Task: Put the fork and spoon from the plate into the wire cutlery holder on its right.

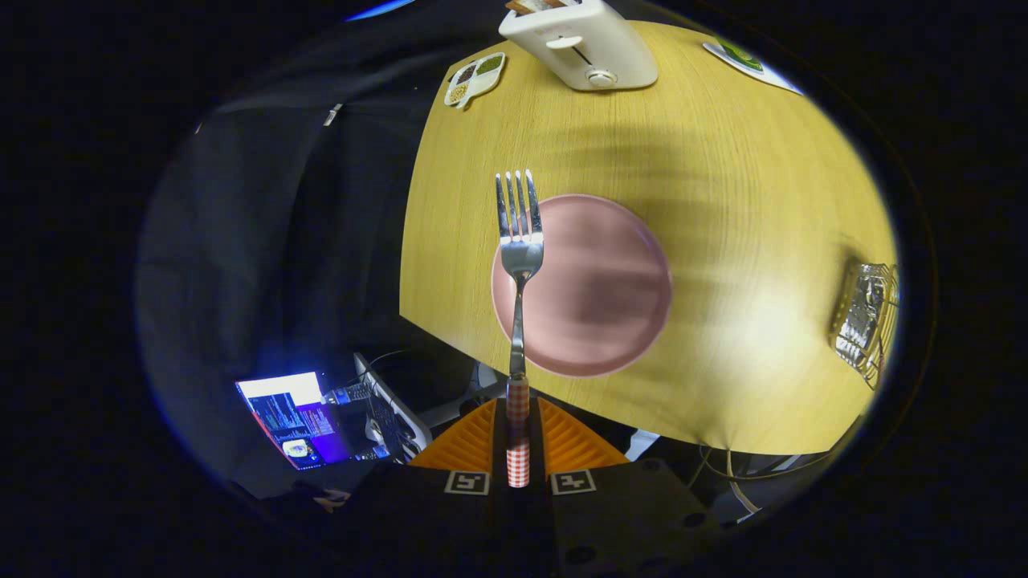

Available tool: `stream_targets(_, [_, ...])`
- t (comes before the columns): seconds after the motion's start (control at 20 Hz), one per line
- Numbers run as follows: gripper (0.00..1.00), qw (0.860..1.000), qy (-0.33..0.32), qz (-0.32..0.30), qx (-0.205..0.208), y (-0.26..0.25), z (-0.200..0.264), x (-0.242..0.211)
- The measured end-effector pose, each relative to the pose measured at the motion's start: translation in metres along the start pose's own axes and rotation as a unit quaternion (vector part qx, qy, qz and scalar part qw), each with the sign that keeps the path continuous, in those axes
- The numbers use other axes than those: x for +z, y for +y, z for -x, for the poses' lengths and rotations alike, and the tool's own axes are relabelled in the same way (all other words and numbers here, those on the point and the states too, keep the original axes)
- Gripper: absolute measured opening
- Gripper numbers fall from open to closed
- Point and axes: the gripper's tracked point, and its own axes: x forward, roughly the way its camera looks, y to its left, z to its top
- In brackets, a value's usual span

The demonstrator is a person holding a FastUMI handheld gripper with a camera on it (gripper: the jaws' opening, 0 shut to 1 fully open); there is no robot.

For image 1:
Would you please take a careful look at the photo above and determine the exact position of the pink round plate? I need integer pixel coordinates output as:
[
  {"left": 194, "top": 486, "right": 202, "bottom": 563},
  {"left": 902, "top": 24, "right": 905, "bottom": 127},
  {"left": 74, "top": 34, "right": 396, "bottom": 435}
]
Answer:
[{"left": 491, "top": 193, "right": 673, "bottom": 379}]

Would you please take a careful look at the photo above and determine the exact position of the white toaster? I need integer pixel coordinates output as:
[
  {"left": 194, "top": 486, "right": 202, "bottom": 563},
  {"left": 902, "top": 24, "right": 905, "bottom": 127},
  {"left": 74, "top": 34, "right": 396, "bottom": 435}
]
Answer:
[{"left": 498, "top": 0, "right": 659, "bottom": 92}]

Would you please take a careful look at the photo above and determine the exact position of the white cable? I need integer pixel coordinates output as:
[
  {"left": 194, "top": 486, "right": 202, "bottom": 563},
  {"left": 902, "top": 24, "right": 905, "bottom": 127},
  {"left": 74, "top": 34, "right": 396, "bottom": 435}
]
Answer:
[{"left": 695, "top": 446, "right": 828, "bottom": 515}]

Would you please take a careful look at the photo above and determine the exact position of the white square coaster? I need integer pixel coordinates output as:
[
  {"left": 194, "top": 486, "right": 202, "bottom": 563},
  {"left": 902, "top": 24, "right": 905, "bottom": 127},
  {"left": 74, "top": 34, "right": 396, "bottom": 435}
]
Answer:
[{"left": 704, "top": 40, "right": 804, "bottom": 96}]

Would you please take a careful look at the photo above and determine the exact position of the perforated metal drainer basket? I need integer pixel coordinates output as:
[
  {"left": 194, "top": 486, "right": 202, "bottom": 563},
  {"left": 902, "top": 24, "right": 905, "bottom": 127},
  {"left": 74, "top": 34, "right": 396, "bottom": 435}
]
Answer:
[{"left": 829, "top": 258, "right": 899, "bottom": 390}]

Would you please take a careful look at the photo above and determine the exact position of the checked handle metal fork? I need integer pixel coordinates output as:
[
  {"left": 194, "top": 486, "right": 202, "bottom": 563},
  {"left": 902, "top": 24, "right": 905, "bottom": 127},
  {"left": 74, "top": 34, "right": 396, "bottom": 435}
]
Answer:
[{"left": 494, "top": 169, "right": 545, "bottom": 489}]

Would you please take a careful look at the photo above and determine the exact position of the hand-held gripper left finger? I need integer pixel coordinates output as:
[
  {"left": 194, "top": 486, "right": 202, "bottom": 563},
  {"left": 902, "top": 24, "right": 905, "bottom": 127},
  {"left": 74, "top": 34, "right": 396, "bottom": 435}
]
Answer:
[{"left": 345, "top": 396, "right": 512, "bottom": 578}]

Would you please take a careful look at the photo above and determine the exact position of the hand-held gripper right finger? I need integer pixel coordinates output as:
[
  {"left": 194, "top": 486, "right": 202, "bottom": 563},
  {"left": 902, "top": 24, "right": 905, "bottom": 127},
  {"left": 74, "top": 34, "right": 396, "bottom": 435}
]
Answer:
[{"left": 530, "top": 396, "right": 724, "bottom": 578}]

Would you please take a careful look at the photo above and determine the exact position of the open laptop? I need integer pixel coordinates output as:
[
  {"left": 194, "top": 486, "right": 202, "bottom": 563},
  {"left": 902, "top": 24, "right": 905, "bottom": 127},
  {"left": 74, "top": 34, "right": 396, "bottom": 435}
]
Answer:
[{"left": 235, "top": 352, "right": 434, "bottom": 472}]

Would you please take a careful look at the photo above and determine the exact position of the divided white condiment dish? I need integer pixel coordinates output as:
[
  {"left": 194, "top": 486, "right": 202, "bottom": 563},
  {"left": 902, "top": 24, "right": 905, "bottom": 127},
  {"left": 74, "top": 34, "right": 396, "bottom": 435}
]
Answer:
[{"left": 443, "top": 52, "right": 507, "bottom": 109}]

